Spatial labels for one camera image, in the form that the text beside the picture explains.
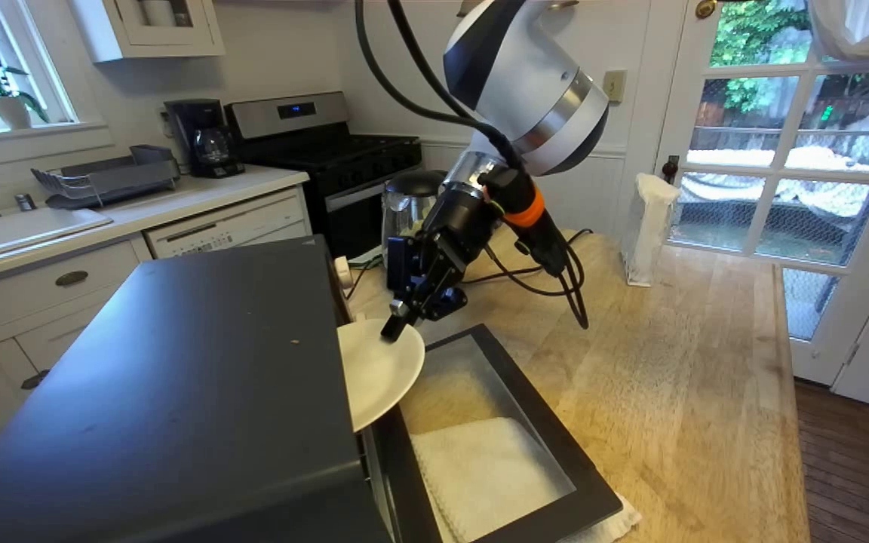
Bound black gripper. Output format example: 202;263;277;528
381;227;477;343

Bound white round plate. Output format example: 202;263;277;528
334;317;429;436

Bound glass toaster oven door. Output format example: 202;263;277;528
382;322;627;543

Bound white island with wood top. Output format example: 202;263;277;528
338;218;815;543

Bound black toaster oven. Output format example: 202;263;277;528
0;234;403;543

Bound grey dish rack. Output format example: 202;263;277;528
30;141;184;210

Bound glass coffee pot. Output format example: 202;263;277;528
381;165;459;251

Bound white woven towel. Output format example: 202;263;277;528
408;413;647;543

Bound black steel stove range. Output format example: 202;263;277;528
224;90;425;260

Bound white speckled box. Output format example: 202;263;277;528
621;169;683;291

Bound black coffee maker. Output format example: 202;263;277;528
161;95;247;182

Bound white glass pane door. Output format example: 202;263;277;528
653;0;869;391

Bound white counter cabinets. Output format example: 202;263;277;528
0;162;313;484

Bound white plant pot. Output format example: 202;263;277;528
0;62;53;131

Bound white curtain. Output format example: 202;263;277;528
808;0;869;73

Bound beige wall light switch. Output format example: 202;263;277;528
599;67;630;108

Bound white wall cabinet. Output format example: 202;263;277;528
71;0;228;67

